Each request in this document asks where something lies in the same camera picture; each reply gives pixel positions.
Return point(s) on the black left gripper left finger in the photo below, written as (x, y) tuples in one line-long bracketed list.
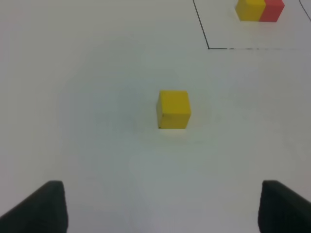
[(44, 211)]

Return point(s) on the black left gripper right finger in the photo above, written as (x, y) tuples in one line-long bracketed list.
[(281, 210)]

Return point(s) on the template red cube block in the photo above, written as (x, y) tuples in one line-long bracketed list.
[(272, 10)]

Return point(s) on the template yellow cube block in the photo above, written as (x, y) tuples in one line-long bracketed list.
[(250, 10)]

